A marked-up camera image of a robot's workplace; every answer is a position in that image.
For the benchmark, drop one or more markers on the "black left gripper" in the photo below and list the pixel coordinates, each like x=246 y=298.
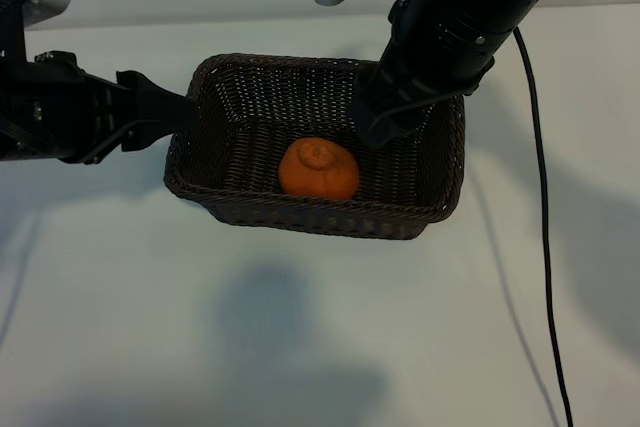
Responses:
x=45 y=107

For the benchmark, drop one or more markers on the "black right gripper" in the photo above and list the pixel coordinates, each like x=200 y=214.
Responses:
x=445 y=32

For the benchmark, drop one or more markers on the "dark brown wicker basket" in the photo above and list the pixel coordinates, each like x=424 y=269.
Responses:
x=410 y=182

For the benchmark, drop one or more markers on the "orange fruit with knob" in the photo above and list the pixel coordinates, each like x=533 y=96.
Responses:
x=320 y=169

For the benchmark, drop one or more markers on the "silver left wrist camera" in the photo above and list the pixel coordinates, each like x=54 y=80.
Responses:
x=50 y=4

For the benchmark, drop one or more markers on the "black left camera mount bracket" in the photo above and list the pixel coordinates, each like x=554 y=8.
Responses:
x=12 y=22

